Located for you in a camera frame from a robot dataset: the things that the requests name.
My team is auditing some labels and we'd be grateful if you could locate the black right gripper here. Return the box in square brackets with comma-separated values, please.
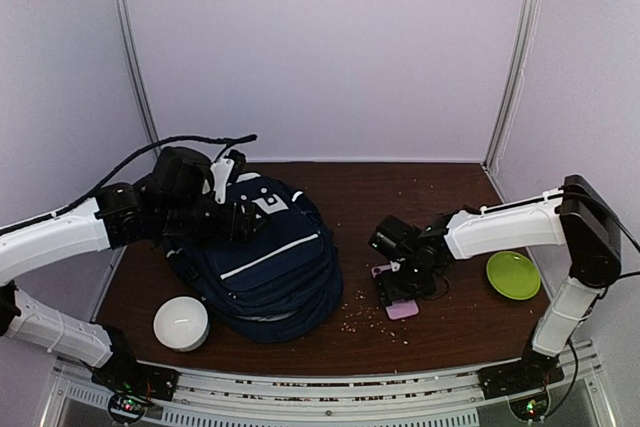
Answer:
[375, 257, 436, 307]

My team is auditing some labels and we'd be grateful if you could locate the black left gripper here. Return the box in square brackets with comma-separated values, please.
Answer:
[158, 196, 271, 244]

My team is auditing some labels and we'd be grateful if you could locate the purple smartphone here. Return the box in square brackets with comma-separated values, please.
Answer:
[370, 265, 419, 321]

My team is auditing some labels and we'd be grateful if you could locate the navy blue student backpack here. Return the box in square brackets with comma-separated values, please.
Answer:
[163, 172, 344, 344]

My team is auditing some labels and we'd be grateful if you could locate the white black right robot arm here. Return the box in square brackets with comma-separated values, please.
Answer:
[368, 175, 622, 389]

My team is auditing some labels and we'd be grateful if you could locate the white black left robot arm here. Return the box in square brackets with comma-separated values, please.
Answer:
[1, 147, 260, 391]

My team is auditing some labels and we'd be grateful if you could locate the green plate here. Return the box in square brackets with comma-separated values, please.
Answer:
[486, 251, 541, 301]

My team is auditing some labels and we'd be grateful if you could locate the white ceramic bowl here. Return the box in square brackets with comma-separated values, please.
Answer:
[153, 296, 210, 352]

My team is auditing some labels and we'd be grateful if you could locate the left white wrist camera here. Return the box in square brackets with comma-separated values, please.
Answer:
[202, 149, 246, 205]

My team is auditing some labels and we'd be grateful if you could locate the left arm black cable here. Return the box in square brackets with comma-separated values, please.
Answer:
[0, 132, 259, 238]

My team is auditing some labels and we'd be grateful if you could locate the white front rail frame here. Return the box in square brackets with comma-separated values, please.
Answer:
[35, 341, 623, 426]

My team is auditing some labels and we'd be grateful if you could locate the left aluminium frame post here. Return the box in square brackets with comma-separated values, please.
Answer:
[113, 0, 159, 142]

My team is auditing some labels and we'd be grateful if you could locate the aluminium frame post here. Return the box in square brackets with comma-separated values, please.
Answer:
[113, 0, 159, 142]
[484, 0, 541, 175]

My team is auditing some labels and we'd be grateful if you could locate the right aluminium frame post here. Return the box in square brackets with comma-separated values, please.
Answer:
[484, 0, 541, 175]

